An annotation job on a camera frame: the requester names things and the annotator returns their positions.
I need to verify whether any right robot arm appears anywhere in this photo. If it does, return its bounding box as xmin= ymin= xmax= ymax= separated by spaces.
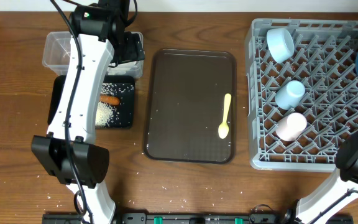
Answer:
xmin=281 ymin=131 xmax=358 ymax=223

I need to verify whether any yellow plastic spoon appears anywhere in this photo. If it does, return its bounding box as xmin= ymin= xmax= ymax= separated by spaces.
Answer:
xmin=218 ymin=93 xmax=232 ymax=139

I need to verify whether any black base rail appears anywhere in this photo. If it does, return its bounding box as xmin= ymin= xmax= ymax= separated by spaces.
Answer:
xmin=42 ymin=212 xmax=354 ymax=224

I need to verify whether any orange carrot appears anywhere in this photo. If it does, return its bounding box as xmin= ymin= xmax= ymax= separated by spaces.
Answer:
xmin=99 ymin=95 xmax=120 ymax=106

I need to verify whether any dark brown serving tray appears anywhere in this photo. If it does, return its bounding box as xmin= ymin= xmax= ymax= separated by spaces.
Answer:
xmin=143 ymin=49 xmax=237 ymax=164

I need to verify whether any light blue cup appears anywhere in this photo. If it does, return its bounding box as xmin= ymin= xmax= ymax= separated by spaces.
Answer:
xmin=275 ymin=80 xmax=306 ymax=110

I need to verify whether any black rectangular tray bin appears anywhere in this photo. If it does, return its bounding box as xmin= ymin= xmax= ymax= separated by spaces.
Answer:
xmin=47 ymin=75 xmax=136 ymax=129

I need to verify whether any clear plastic bin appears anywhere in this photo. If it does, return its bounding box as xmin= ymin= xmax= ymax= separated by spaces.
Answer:
xmin=42 ymin=31 xmax=144 ymax=78

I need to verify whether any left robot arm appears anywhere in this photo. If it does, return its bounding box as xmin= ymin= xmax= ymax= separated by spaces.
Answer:
xmin=31 ymin=1 xmax=145 ymax=223

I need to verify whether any light blue bowl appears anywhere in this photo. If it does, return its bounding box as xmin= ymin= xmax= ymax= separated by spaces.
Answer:
xmin=266 ymin=28 xmax=295 ymax=63

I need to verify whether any grey dishwasher rack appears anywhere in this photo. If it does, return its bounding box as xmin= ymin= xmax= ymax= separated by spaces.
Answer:
xmin=245 ymin=18 xmax=358 ymax=172

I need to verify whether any pile of white rice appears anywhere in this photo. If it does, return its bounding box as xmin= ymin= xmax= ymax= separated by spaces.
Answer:
xmin=95 ymin=83 xmax=135 ymax=129

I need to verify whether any pink cup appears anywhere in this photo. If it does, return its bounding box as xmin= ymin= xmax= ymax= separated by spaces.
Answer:
xmin=275 ymin=113 xmax=307 ymax=141

